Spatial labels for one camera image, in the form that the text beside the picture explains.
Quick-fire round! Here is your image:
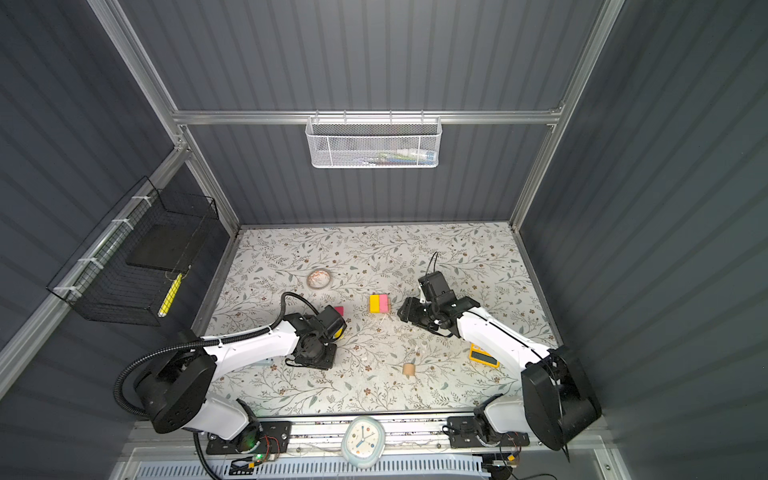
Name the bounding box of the black wire basket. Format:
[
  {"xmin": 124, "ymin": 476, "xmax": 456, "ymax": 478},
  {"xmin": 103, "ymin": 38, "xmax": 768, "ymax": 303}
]
[{"xmin": 48, "ymin": 181, "xmax": 219, "ymax": 326}]

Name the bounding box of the black foam pad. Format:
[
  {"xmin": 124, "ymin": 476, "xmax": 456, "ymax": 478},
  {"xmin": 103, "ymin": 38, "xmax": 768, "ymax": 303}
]
[{"xmin": 126, "ymin": 224, "xmax": 207, "ymax": 273}]

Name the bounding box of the yellow rectangular block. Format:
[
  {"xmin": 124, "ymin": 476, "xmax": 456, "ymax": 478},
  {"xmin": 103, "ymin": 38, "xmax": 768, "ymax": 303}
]
[{"xmin": 369, "ymin": 294, "xmax": 381, "ymax": 313}]

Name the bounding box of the white round clock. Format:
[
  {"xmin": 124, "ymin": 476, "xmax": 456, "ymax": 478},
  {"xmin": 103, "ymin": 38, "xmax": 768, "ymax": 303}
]
[{"xmin": 341, "ymin": 416, "xmax": 386, "ymax": 469}]

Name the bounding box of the white wire mesh basket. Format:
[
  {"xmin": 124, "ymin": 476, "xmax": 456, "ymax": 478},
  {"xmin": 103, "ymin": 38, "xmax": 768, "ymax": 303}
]
[{"xmin": 305, "ymin": 118, "xmax": 443, "ymax": 169}]

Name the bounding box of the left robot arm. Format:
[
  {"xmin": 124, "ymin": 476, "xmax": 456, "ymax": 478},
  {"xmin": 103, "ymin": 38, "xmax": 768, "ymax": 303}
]
[{"xmin": 133, "ymin": 306, "xmax": 347, "ymax": 440}]

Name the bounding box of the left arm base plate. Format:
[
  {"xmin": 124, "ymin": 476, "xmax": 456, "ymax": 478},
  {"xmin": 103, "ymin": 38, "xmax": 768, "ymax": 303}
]
[{"xmin": 205, "ymin": 421, "xmax": 293, "ymax": 457}]

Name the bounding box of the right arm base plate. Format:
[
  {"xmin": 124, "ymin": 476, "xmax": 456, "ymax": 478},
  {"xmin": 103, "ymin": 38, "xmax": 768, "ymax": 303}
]
[{"xmin": 442, "ymin": 416, "xmax": 530, "ymax": 449}]

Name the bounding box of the black corrugated cable hose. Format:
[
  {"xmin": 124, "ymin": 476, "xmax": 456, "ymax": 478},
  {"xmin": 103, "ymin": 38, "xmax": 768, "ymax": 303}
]
[{"xmin": 112, "ymin": 291, "xmax": 319, "ymax": 480}]

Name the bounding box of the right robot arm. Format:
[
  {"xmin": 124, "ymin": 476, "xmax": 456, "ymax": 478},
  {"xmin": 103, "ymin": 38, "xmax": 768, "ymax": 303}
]
[{"xmin": 397, "ymin": 271, "xmax": 602, "ymax": 451}]

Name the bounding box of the roll of clear tape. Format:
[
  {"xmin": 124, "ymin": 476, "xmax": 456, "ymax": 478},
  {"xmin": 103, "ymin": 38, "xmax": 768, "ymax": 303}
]
[{"xmin": 306, "ymin": 268, "xmax": 333, "ymax": 290}]

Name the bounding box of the yellow marker pen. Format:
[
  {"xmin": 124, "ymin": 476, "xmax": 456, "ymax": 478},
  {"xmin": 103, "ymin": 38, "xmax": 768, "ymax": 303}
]
[{"xmin": 157, "ymin": 273, "xmax": 184, "ymax": 318}]

